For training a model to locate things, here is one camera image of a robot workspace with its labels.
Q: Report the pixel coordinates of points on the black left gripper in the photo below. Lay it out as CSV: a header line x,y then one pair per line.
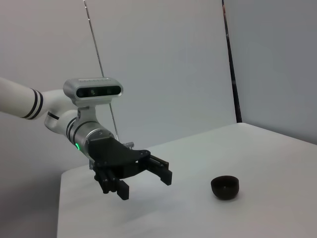
x,y
111,156

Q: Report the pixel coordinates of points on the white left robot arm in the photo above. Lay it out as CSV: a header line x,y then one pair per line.
x,y
15,96

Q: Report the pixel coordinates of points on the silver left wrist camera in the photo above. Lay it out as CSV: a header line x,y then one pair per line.
x,y
94,91

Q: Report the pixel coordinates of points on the small black teacup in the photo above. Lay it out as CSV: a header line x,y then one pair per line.
x,y
225,188

